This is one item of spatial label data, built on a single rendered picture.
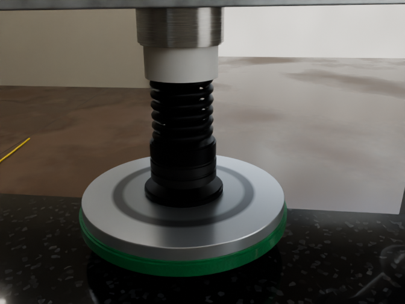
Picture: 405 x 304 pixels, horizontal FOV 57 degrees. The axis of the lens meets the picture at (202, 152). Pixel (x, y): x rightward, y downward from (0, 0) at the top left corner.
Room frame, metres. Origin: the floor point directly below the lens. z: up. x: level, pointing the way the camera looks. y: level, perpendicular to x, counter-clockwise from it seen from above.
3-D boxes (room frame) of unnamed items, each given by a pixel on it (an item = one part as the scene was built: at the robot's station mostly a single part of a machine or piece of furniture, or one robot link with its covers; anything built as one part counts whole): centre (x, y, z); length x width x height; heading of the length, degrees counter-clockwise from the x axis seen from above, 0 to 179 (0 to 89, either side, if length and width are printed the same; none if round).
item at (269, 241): (0.36, 0.02, 0.85); 0.22 x 0.22 x 0.04
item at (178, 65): (0.36, 0.02, 1.00); 0.07 x 0.07 x 0.04
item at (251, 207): (0.36, 0.02, 0.85); 0.21 x 0.21 x 0.01
